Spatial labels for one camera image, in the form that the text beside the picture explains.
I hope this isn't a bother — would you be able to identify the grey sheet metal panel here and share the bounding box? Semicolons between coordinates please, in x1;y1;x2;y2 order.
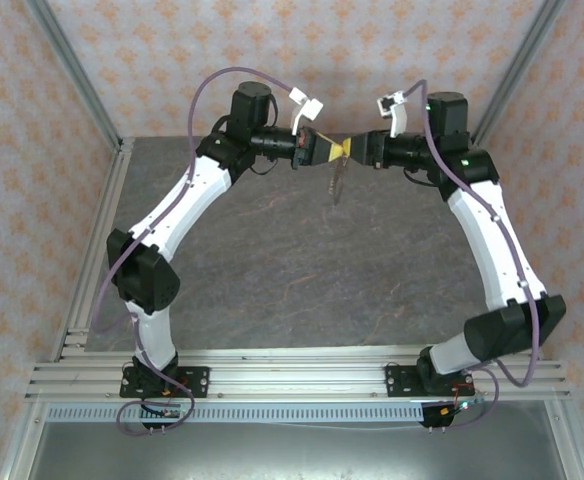
26;422;568;480

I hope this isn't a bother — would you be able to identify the aluminium frame post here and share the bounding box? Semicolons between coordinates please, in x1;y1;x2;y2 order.
470;0;567;147
24;0;124;152

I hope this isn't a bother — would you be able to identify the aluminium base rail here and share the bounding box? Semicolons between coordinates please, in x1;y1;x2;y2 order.
24;347;572;404

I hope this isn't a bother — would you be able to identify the slotted grey cable duct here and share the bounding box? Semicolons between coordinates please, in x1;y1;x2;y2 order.
46;403;426;426

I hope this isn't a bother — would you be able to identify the aluminium frame rail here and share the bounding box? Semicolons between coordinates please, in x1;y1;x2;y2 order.
0;399;49;480
541;397;584;480

